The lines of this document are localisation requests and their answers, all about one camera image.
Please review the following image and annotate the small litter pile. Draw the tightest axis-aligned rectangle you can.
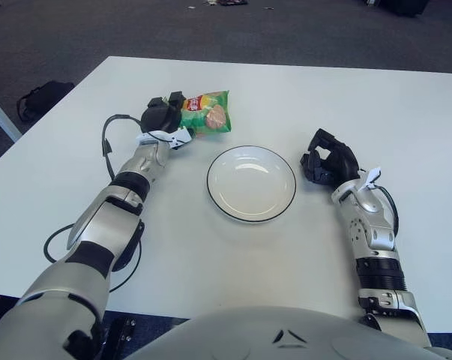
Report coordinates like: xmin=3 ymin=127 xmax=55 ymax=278
xmin=187 ymin=0 xmax=249 ymax=8

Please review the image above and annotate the white table leg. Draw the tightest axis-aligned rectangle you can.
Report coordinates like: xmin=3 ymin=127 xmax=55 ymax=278
xmin=0 ymin=89 xmax=23 ymax=143

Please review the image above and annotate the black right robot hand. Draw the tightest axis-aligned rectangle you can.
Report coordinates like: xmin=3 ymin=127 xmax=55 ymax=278
xmin=299 ymin=128 xmax=361 ymax=187

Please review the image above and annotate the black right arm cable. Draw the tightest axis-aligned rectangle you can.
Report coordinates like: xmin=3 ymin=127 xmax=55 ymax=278
xmin=375 ymin=185 xmax=400 ymax=233

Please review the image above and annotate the white plate black rim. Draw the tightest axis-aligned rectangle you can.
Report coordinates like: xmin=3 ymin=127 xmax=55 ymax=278
xmin=206 ymin=145 xmax=298 ymax=225

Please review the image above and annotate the black backpack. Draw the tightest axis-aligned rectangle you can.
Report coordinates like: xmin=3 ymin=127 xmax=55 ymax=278
xmin=16 ymin=80 xmax=76 ymax=123

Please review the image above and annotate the white right wrist cable clip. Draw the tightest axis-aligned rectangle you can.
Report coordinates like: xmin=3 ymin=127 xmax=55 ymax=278
xmin=360 ymin=166 xmax=383 ymax=191

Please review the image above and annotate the white wrist cable clip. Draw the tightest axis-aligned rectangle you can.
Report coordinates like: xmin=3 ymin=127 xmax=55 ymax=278
xmin=167 ymin=126 xmax=193 ymax=148
xmin=360 ymin=166 xmax=383 ymax=191

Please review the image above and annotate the black box on floor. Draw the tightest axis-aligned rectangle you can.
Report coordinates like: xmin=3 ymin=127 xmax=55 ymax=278
xmin=367 ymin=0 xmax=429 ymax=16

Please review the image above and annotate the white left wrist cable clip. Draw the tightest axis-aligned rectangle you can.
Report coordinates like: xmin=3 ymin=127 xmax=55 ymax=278
xmin=167 ymin=126 xmax=193 ymax=148

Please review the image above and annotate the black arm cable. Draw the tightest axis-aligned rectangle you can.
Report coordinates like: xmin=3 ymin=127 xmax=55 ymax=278
xmin=42 ymin=113 xmax=144 ymax=293
xmin=375 ymin=185 xmax=400 ymax=233

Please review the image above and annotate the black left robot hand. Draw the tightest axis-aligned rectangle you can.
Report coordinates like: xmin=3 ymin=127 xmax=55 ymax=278
xmin=140 ymin=91 xmax=196 ymax=151

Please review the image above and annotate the grey robot torso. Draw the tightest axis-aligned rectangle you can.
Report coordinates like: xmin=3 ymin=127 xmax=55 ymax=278
xmin=124 ymin=305 xmax=452 ymax=360

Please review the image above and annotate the green chips snack bag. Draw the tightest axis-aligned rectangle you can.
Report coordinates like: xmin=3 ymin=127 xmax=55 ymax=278
xmin=178 ymin=89 xmax=233 ymax=138

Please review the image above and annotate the black metal stand bracket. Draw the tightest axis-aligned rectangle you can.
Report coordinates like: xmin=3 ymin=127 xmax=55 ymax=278
xmin=103 ymin=316 xmax=137 ymax=357

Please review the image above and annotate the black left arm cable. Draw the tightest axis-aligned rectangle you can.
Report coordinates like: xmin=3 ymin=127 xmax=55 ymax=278
xmin=42 ymin=113 xmax=144 ymax=293

